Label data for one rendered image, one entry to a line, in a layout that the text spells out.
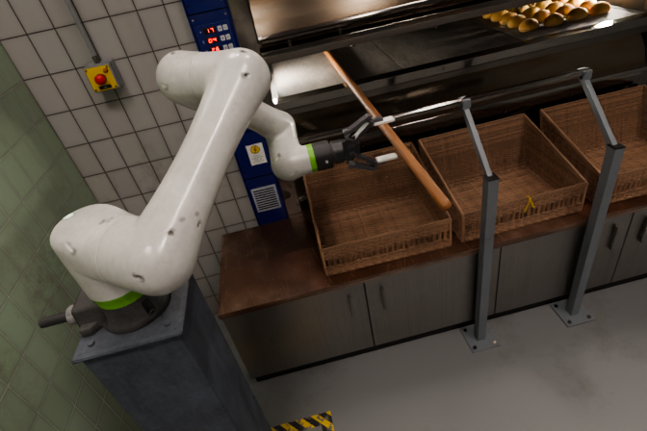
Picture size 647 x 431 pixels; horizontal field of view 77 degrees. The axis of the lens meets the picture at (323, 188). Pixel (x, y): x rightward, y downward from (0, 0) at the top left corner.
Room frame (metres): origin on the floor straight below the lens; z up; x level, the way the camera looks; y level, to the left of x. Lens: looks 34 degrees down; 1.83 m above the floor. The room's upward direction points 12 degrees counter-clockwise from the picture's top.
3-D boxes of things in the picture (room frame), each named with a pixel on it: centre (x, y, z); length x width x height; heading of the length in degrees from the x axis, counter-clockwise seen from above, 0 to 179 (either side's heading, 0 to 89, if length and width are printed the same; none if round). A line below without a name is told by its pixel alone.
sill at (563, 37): (1.78, -0.76, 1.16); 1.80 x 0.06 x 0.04; 93
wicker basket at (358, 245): (1.45, -0.20, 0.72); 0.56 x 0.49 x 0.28; 92
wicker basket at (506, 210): (1.49, -0.78, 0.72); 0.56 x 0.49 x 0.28; 94
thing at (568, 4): (2.23, -1.31, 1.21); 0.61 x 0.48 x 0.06; 3
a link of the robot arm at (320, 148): (1.14, -0.02, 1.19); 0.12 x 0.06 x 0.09; 4
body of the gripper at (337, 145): (1.14, -0.09, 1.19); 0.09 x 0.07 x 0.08; 94
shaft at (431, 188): (1.61, -0.22, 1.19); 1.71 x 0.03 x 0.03; 4
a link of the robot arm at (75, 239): (0.64, 0.44, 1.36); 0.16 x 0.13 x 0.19; 59
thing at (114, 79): (1.62, 0.73, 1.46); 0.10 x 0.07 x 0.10; 93
